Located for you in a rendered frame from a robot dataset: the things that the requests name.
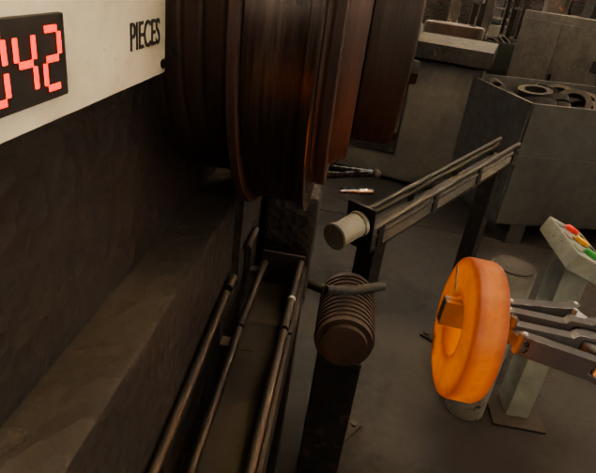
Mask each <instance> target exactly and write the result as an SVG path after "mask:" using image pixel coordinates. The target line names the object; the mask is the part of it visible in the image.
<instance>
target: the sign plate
mask: <svg viewBox="0 0 596 473"><path fill-rule="evenodd" d="M51 24H56V29H57V31H61V44H62V53H58V52H57V41H56V32H51V33H44V27H43V26H44V25H51ZM32 35H35V37H36V46H37V57H38V58H37V59H33V61H34V67H35V66H38V76H39V86H40V89H35V80H34V71H33V68H29V69H22V70H20V69H19V63H17V64H14V59H13V51H12V43H11V39H12V38H17V42H18V51H19V59H20V62H24V61H28V60H32V52H31V41H30V36H32ZM3 39H4V40H5V41H6V49H7V57H8V65H7V66H4V67H3V66H2V59H1V52H0V101H1V100H4V99H7V98H6V90H5V83H4V74H7V73H9V79H10V88H11V96H12V98H10V99H7V100H8V107H6V108H3V109H0V144H2V143H4V142H6V141H8V140H11V139H13V138H15V137H18V136H20V135H22V134H24V133H27V132H28V131H30V130H34V129H36V128H38V127H41V126H43V125H45V124H47V123H50V122H52V121H54V120H55V119H58V118H60V117H62V116H65V115H67V114H70V113H73V112H75V111H77V110H80V109H82V108H83V107H85V106H88V105H90V104H92V103H94V102H97V101H99V100H101V99H105V98H107V97H109V96H112V95H113V94H115V93H118V92H120V91H122V90H124V89H127V88H129V87H131V86H133V85H136V84H138V83H141V82H143V81H145V80H147V79H150V78H152V77H154V76H156V75H159V74H161V73H163V72H164V69H165V68H166V64H167V63H166V60H165V0H0V40H3ZM57 53H58V54H59V61H55V62H52V63H47V60H46V56H48V55H53V54H57ZM43 64H48V71H49V82H50V84H55V83H59V82H61V88H60V89H57V90H54V91H52V92H49V86H45V83H44V72H43Z"/></svg>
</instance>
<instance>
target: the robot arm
mask: <svg viewBox="0 0 596 473"><path fill-rule="evenodd" d="M580 307H581V305H580V304H579V303H578V302H576V301H568V302H562V303H561V302H551V301H540V300H531V299H521V298H511V317H510V327H509V334H508V340H507V343H509V344H510V345H511V346H512V352H513V353H514V354H515V355H516V356H519V357H522V358H525V359H529V360H533V361H535V362H538V363H541V364H542V365H545V366H548V367H551V368H554V369H556V370H559V371H562V372H564V373H567V374H571V375H574V376H577V377H580V378H582V379H585V380H588V382H590V383H592V384H594V385H596V317H586V316H585V315H584V314H582V313H581V312H579V309H580ZM436 317H437V322H438V324H439V325H442V326H447V327H451V328H459V329H462V326H463V320H464V302H463V300H462V299H461V298H456V297H451V296H446V295H445V296H444V297H443V299H442V302H441V305H440V307H439V310H438V313H437V316H436ZM527 348H528V349H527ZM591 368H594V369H593V371H592V369H591Z"/></svg>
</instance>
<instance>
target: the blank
mask: <svg viewBox="0 0 596 473"><path fill-rule="evenodd" d="M445 295H446V296H451V297H456V298H461V299H462V300H463V302H464V320H463V326H462V329H459V328H451V327H447V326H442V325H439V324H438V322H437V317H436V321H435V327H434V334H433V342H432V373H433V379H434V383H435V387H436V391H437V392H438V393H439V394H440V395H441V396H442V397H444V398H447V399H451V400H455V401H459V402H464V403H468V404H473V403H476V402H478V401H479V400H481V399H482V398H483V397H484V396H485V395H486V393H487V392H488V391H489V389H490V388H491V387H492V385H493V383H494V381H495V379H496V377H497V373H498V371H499V368H500V365H501V362H502V360H503V356H504V353H505V349H506V344H507V340H508V334H509V327H510V317H511V296H510V287H509V283H508V279H507V276H506V273H505V271H504V269H503V268H502V267H501V266H500V265H499V264H498V263H496V262H492V261H488V260H483V259H479V258H475V257H465V258H463V259H462V260H460V261H459V262H458V263H457V265H456V266H455V267H454V269H453V271H452V272H451V275H450V276H449V278H448V280H447V282H446V285H445V287H444V290H443V293H442V296H441V299H440V301H439V305H438V309H437V313H438V310H439V307H440V305H441V302H442V299H443V297H444V296H445ZM437 313H436V315H437Z"/></svg>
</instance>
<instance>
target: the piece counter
mask: <svg viewBox="0 0 596 473"><path fill-rule="evenodd" d="M43 27H44V33H51V32H56V41H57V52H58V53H62V44H61V31H57V29H56V24H51V25H44V26H43ZM30 41H31V52H32V60H28V61H24V62H20V59H19V51H18V42H17V38H12V39H11V43H12V51H13V59H14V64H17V63H19V69H20V70H22V69H29V68H33V71H34V80H35V89H40V86H39V76H38V66H35V67H34V61H33V59H37V58H38V57H37V46H36V37H35V35H32V36H30ZM0 52H1V59H2V66H3V67H4V66H7V65H8V57H7V49H6V41H5V40H4V39H3V40H0ZM58 53H57V54H53V55H48V56H46V60H47V63H52V62H55V61H59V54H58ZM43 72H44V83H45V86H49V92H52V91H54V90H57V89H60V88H61V82H59V83H55V84H50V82H49V71H48V64H43ZM4 83H5V90H6V98H7V99H10V98H12V96H11V88H10V79H9V73H7V74H4ZM7 99H4V100H1V101H0V109H3V108H6V107H8V100H7Z"/></svg>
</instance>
